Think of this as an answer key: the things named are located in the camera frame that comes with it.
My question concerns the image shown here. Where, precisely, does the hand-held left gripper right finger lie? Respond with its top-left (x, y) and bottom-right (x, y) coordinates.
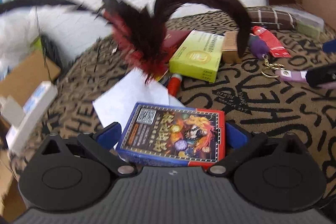
top-left (209, 121), bottom-right (310, 177)

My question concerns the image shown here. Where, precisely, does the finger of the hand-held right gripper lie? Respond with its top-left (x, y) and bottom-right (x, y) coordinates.
top-left (322, 39), bottom-right (336, 53)
top-left (306, 63), bottom-right (336, 88)

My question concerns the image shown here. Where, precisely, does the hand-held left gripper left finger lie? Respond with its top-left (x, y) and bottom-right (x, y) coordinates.
top-left (31, 122), bottom-right (137, 177)

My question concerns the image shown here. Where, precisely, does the pink black tool with keyring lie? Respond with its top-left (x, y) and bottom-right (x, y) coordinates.
top-left (276, 69), bottom-right (336, 89)

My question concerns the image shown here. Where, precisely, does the blue and red card box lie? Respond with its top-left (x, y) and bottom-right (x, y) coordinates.
top-left (115, 102), bottom-right (226, 170)

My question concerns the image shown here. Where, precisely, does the letter printed brown blanket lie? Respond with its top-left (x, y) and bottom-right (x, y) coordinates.
top-left (10, 5), bottom-right (336, 182)

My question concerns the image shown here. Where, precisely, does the clear plastic case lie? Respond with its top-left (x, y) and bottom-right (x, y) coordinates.
top-left (273, 6), bottom-right (325, 30)

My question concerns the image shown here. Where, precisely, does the white paper sheet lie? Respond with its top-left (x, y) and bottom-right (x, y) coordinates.
top-left (92, 68), bottom-right (187, 151)

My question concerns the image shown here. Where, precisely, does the red packet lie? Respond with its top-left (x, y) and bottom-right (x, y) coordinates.
top-left (252, 26), bottom-right (292, 58)

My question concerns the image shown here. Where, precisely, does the gold keyring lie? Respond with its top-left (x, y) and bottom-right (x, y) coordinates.
top-left (261, 55), bottom-right (284, 79)

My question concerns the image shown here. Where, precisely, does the brown striped pouch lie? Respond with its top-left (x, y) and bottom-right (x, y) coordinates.
top-left (247, 6), bottom-right (298, 30)

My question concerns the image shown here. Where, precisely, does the red tube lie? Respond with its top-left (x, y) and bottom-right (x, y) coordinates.
top-left (167, 73), bottom-right (184, 96)

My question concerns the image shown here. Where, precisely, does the white and blue box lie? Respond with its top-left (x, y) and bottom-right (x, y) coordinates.
top-left (0, 81), bottom-right (58, 153)

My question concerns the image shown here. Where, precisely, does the tan small box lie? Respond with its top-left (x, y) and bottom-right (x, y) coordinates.
top-left (222, 31), bottom-right (243, 64)

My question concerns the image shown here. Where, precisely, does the yellow and white medicine box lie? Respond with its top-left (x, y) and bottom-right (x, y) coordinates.
top-left (169, 29), bottom-right (225, 83)

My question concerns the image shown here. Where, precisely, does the black and red feather toy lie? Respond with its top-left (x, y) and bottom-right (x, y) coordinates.
top-left (0, 0), bottom-right (253, 88)

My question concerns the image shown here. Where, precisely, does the flat brown cardboard box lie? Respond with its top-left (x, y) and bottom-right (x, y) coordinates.
top-left (0, 49), bottom-right (61, 98)

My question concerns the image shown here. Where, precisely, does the dark red small book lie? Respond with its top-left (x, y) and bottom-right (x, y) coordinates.
top-left (163, 31), bottom-right (191, 55)

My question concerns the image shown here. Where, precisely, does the white cloth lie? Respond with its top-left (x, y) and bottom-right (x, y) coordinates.
top-left (0, 7), bottom-right (40, 75)

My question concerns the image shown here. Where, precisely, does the purple toy keychain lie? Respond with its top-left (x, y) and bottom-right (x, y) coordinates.
top-left (248, 34), bottom-right (271, 60)

